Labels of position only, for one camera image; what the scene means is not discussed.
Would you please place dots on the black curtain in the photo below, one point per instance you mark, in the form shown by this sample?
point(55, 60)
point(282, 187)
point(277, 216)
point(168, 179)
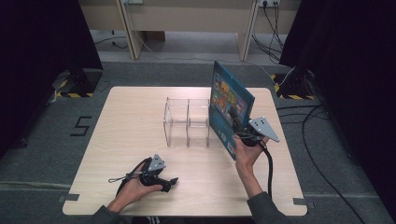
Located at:
point(351, 77)
point(37, 62)

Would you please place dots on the clear acrylic divided organizer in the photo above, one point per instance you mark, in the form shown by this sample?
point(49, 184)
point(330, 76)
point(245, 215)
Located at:
point(186, 123)

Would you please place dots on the grey tape piece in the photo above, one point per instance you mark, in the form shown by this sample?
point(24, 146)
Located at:
point(68, 198)
point(303, 202)

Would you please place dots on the light wooden desk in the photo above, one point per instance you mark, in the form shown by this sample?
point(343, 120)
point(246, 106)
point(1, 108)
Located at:
point(193, 14)

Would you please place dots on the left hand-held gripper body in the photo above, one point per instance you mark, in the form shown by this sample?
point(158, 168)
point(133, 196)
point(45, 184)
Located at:
point(151, 175)

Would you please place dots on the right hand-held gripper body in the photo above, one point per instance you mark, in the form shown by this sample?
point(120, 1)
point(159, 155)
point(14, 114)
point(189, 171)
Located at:
point(263, 129)

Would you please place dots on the white wall power outlet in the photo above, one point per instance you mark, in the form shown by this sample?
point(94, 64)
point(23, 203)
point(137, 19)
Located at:
point(269, 2)

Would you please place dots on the blue cartoon picture book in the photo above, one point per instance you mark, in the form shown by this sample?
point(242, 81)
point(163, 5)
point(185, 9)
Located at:
point(229, 99)

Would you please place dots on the brown box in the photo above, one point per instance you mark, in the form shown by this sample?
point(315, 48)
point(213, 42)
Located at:
point(155, 36)

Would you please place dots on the black stand base hazard tape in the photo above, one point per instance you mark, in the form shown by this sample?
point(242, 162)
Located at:
point(82, 84)
point(294, 87)

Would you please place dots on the person's left hand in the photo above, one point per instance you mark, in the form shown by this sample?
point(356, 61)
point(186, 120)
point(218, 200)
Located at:
point(134, 191)

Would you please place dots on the person's right hand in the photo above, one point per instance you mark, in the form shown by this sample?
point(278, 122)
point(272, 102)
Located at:
point(247, 157)

